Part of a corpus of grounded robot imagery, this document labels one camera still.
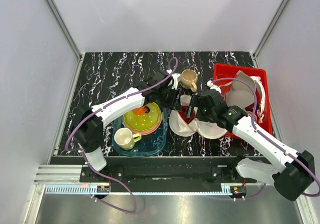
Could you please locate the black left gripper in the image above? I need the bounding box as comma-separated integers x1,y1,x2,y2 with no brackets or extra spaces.
157,86,182,111

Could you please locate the red bra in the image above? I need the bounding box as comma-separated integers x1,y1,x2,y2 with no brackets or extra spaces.
178,105,196,124

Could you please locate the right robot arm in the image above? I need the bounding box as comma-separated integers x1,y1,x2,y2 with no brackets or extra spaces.
186,89,320,201

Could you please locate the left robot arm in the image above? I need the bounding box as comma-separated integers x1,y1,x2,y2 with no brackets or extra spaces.
70,71,182,182

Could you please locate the grey bra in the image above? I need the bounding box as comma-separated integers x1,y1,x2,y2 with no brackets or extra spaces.
219,71,256,109

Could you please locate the white lace bra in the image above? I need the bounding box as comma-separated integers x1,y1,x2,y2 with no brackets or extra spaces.
251,76,266,123

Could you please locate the beige ceramic mug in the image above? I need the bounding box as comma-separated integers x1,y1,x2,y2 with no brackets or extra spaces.
180,69,198,93

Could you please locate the pink plate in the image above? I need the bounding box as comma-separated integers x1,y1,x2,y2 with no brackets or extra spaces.
122,112,163,135

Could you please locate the green polka dot bowl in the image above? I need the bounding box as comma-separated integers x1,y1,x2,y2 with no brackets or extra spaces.
122,102,162,131

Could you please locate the orange mug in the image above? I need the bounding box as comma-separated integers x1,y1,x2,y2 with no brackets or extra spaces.
133,105,150,115

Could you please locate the red plastic bin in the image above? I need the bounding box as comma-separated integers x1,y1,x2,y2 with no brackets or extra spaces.
213,63,273,134

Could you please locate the teal transparent plastic tub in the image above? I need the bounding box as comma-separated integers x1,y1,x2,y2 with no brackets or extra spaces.
112,102,168,157

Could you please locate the cream and yellow mug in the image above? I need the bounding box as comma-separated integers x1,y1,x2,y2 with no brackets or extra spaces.
114,128,142,150

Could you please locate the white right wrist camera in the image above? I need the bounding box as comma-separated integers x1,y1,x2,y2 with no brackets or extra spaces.
206,80,222,94

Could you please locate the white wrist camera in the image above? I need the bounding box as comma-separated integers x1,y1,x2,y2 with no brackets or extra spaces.
206,80,222,94
170,73,182,90

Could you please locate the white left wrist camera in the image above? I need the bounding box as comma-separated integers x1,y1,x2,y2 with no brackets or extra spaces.
170,73,182,90

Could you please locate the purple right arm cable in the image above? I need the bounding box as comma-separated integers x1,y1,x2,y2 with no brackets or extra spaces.
206,77,320,201

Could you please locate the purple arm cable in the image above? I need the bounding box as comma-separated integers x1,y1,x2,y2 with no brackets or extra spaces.
206,77,320,201
64,57,138,213

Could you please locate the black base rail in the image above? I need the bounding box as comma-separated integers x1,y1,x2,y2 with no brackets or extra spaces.
78,156,258,192

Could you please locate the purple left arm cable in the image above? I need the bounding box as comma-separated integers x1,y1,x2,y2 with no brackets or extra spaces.
64,57,138,213

